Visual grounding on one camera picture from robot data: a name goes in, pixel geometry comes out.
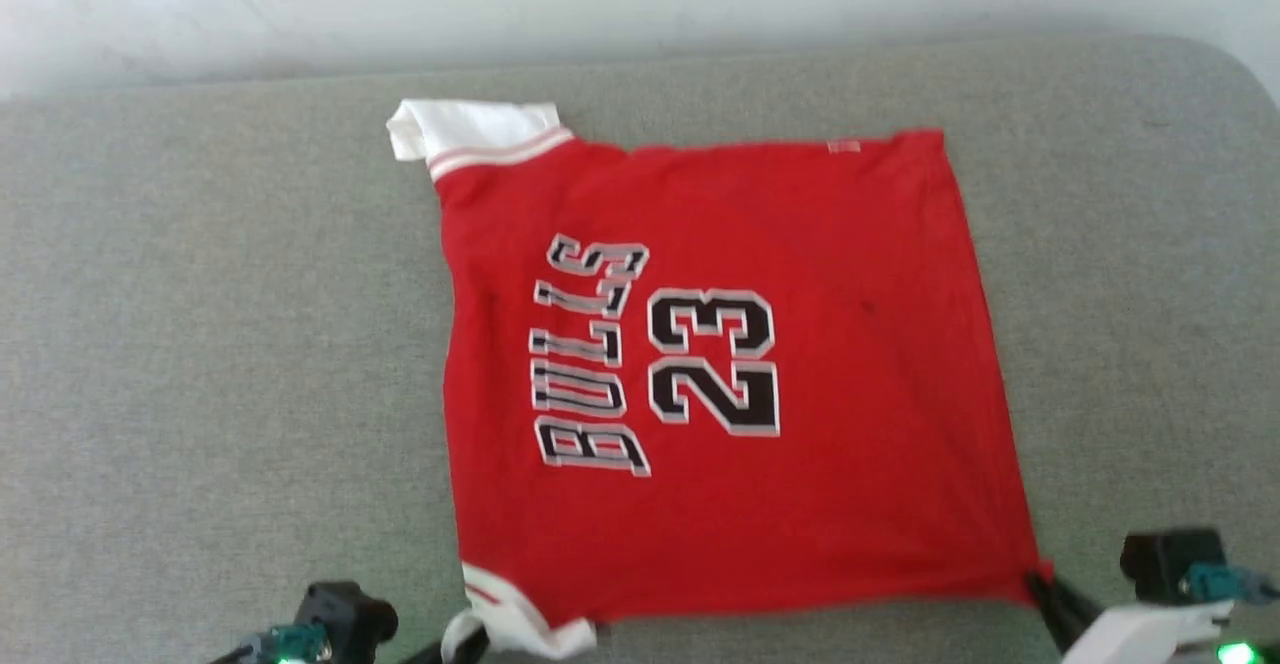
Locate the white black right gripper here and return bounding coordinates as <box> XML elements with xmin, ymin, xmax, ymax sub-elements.
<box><xmin>1024</xmin><ymin>571</ymin><xmax>1237</xmax><ymax>664</ymax></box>

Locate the red Bulls jersey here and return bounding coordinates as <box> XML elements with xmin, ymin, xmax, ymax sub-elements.
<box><xmin>385</xmin><ymin>98</ymin><xmax>1054</xmax><ymax>661</ymax></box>

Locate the grey-green fabric sofa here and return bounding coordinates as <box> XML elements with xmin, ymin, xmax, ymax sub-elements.
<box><xmin>0</xmin><ymin>34</ymin><xmax>1280</xmax><ymax>664</ymax></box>

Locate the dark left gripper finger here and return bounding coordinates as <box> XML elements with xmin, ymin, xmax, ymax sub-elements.
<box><xmin>398</xmin><ymin>627</ymin><xmax>492</xmax><ymax>664</ymax></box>

